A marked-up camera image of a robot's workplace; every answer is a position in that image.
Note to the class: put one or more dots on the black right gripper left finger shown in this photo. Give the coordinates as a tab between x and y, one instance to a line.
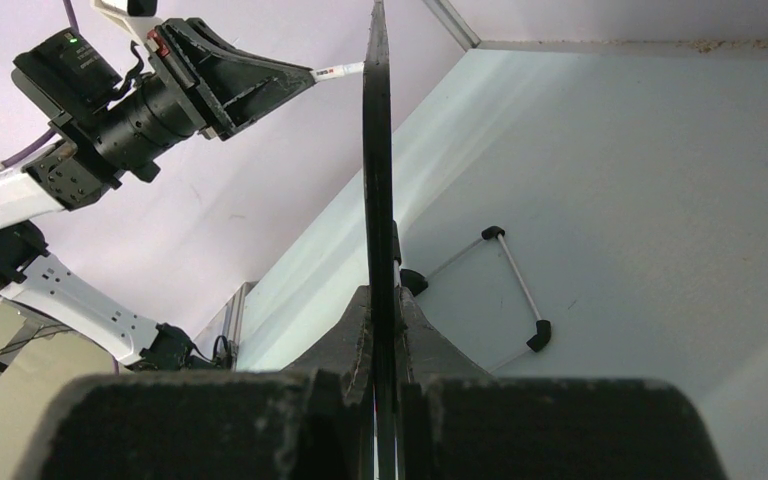
346	349

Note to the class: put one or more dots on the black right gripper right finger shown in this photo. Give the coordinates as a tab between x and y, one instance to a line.
427	360

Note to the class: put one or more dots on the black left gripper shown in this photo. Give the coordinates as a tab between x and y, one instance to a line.
228	89

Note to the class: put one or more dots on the white marker pen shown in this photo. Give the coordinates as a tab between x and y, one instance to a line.
337	71

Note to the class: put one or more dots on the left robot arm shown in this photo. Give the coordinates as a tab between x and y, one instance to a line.
107	125

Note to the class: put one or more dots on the wire whiteboard stand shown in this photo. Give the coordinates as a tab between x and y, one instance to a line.
479	299

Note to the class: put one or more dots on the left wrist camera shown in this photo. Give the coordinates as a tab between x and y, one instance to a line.
136	18

